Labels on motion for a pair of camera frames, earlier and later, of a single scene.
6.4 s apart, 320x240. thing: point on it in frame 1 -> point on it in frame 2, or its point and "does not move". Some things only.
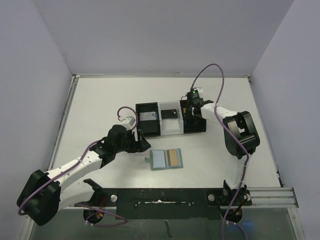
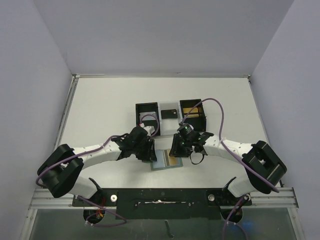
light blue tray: [170, 158] does not move
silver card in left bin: [148, 116] does not move
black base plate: [168, 204] does not move
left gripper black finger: [142, 145] -> [152, 154]
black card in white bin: [171, 113] does not move
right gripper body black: [189, 113] -> [175, 148]
